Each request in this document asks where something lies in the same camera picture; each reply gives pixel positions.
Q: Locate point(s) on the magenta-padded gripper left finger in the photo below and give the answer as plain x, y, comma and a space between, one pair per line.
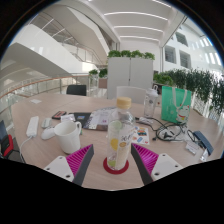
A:
63, 166

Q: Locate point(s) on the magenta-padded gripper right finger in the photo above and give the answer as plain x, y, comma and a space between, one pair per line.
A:
161, 165

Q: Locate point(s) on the clear yellow-capped drink bottle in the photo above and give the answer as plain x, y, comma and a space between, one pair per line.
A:
120, 140

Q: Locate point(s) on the white mug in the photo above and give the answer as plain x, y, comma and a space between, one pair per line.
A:
68, 138

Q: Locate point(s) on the colourful sticker sheet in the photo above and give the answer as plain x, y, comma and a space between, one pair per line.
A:
141, 136

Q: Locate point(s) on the white packet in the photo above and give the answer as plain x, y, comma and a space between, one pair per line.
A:
192, 147

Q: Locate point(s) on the white computer mouse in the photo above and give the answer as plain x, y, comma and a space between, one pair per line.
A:
47, 134

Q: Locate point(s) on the flat round red coaster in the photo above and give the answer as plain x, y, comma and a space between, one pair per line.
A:
107, 167

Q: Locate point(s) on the small grey oval device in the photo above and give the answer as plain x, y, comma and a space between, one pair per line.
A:
46, 123

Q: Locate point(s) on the white card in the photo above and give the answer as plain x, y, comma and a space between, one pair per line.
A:
68, 117

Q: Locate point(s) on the black folder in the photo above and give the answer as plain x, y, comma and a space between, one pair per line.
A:
83, 120

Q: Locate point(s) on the small red black box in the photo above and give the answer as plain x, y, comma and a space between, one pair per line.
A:
59, 115

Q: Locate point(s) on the printed brochure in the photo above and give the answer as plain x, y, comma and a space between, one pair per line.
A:
98, 119

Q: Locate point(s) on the red black chair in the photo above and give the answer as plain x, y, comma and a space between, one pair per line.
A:
6, 145

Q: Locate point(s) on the clear shaker bottle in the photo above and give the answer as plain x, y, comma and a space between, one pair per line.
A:
150, 103

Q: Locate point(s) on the green tote bag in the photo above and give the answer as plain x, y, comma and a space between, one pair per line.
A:
173, 103

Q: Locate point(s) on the white paper sheet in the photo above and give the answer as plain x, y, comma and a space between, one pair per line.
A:
35, 101

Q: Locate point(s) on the dark planter with plants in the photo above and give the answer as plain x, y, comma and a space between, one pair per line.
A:
162, 79

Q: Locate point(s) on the row of tall green plants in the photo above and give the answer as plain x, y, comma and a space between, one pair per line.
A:
200, 85

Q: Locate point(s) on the white cabinet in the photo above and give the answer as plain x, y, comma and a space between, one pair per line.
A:
130, 75

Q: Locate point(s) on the brown planter with plants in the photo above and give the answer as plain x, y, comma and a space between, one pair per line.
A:
101, 78

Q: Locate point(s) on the green plants on cabinet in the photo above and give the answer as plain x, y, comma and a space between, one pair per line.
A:
130, 54

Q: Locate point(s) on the ceiling light strips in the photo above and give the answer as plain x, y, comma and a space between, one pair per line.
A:
136, 14

